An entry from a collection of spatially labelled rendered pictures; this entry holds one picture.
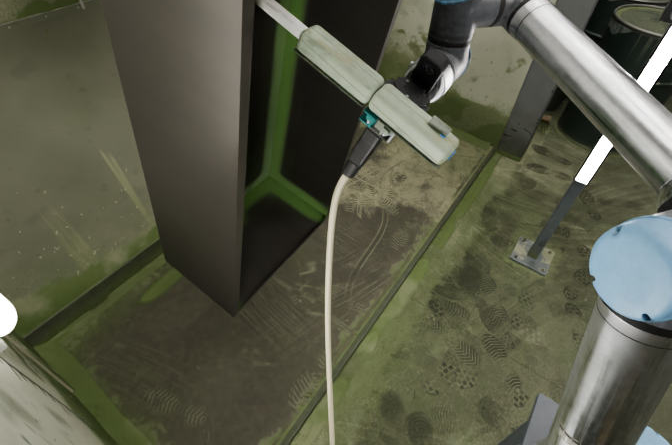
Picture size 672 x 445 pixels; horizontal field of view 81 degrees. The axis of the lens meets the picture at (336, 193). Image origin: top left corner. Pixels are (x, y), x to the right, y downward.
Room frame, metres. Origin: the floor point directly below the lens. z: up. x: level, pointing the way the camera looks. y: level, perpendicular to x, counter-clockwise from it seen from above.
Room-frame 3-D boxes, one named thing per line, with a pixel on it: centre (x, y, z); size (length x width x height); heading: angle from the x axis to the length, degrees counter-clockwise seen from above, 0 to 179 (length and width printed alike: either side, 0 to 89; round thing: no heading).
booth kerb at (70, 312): (1.82, 0.52, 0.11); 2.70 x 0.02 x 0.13; 146
